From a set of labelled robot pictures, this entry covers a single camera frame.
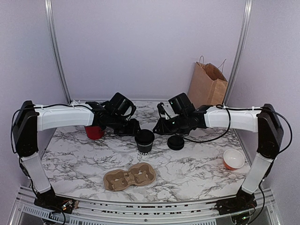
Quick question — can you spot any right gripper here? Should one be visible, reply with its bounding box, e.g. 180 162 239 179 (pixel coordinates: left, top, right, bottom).
152 113 188 135

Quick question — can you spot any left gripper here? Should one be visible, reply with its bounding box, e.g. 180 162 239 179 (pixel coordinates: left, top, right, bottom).
109 113 142 136

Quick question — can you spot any black plastic cup lid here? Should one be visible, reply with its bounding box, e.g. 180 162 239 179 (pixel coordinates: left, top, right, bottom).
135 129 155 145

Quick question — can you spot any black paper coffee cup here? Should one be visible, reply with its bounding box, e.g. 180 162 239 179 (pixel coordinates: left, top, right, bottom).
136 142 153 156

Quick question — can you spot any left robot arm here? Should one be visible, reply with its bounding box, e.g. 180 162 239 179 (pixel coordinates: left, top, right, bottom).
10 98 139 211

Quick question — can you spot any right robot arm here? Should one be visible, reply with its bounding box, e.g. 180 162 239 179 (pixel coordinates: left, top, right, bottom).
153 100 293 210

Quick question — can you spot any red cylindrical holder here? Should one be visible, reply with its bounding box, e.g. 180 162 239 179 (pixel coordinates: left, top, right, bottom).
84 126 105 140

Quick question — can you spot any cardboard cup carrier tray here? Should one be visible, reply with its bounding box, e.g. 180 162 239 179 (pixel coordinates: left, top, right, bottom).
103 162 156 192

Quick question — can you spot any white wrapped straw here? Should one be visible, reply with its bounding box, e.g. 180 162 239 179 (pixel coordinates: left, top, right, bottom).
70 100 80 106

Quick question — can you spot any brown paper bag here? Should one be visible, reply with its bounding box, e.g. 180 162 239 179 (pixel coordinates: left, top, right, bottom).
187 61 228 108

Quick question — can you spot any orange white bowl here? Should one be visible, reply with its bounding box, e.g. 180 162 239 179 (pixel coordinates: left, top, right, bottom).
223 149 245 170

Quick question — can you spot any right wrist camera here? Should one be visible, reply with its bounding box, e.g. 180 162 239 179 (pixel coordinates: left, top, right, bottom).
157 93 195 120

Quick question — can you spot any front aluminium rail base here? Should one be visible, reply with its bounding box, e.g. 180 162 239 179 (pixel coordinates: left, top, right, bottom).
8 187 282 225

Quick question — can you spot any left aluminium frame post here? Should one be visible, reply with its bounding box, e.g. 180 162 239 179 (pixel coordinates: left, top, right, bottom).
45 0 71 103

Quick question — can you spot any aluminium frame post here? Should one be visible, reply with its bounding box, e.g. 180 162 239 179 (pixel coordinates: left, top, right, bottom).
223 0 254 105
45 0 71 103

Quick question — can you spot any right aluminium frame post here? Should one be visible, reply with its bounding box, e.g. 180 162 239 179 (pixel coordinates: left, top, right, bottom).
223 0 254 105

